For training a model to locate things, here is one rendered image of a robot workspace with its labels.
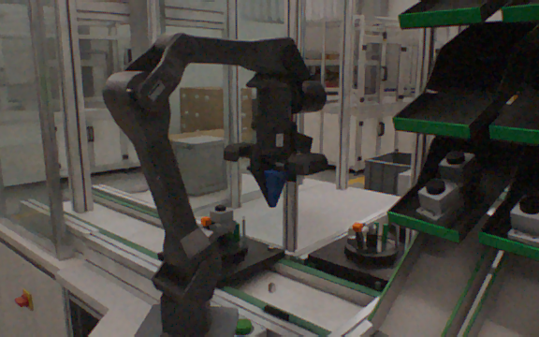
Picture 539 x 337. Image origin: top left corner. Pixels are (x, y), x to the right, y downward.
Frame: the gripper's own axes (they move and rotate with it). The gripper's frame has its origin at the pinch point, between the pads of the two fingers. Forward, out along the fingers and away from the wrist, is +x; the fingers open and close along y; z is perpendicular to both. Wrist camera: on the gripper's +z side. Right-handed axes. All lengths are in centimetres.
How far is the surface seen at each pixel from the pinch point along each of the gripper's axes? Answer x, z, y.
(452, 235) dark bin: 4.6, 10.6, -27.0
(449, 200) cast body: 0.0, 12.9, -25.2
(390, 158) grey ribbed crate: 41, 240, 98
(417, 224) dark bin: 4.5, 11.5, -21.0
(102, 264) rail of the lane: 35, 2, 66
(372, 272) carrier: 27.3, 35.2, -1.3
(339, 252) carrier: 27, 40, 12
